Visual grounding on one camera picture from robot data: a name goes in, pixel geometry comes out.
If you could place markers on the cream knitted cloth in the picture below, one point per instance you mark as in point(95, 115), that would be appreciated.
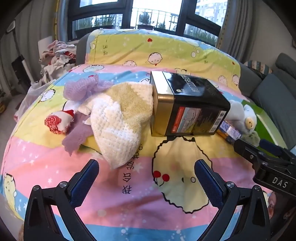
point(111, 129)

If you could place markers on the black framed window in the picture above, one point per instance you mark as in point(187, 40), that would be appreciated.
point(124, 14)

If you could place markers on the grey sofa cushion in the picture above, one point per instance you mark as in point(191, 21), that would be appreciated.
point(272, 97)

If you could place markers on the red white fabric toy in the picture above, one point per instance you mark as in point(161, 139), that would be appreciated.
point(57, 120)

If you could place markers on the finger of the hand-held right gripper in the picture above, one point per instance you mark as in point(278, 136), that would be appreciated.
point(245, 148)
point(270, 146)

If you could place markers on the cartoon printed blanket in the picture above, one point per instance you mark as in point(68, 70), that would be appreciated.
point(129, 197)

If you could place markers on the grey green fuzzy cloth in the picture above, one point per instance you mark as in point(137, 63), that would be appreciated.
point(253, 138)

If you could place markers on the grey curtain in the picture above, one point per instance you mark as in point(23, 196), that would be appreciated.
point(233, 27)
point(39, 20)

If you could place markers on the upright vacuum cleaner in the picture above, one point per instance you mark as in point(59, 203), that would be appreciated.
point(23, 63)

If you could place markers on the grey padded armrest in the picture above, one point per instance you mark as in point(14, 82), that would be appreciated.
point(81, 51)

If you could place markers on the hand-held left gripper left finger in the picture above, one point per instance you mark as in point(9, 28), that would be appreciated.
point(84, 183)

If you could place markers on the striped cushion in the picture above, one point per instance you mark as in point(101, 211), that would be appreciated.
point(259, 66)

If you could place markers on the blue orange snack packet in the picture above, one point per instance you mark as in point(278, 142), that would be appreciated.
point(229, 133)

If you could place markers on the pile of clothes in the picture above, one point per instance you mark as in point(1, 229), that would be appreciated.
point(60, 55)

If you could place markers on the grey sofa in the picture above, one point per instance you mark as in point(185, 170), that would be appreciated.
point(284, 62)

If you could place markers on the yellow pipe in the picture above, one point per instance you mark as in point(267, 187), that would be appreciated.
point(55, 23)

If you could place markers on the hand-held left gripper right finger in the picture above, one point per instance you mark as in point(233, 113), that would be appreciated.
point(208, 183)

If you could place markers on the person's right hand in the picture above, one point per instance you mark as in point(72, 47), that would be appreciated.
point(272, 201)

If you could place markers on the purple knitted cloth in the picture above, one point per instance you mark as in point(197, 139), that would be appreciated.
point(76, 90)

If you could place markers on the white board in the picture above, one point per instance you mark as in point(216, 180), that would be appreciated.
point(45, 46)

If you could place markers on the grey plush mouse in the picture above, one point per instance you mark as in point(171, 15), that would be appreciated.
point(238, 113)

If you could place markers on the black gold tin box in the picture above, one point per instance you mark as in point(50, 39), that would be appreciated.
point(196, 97)

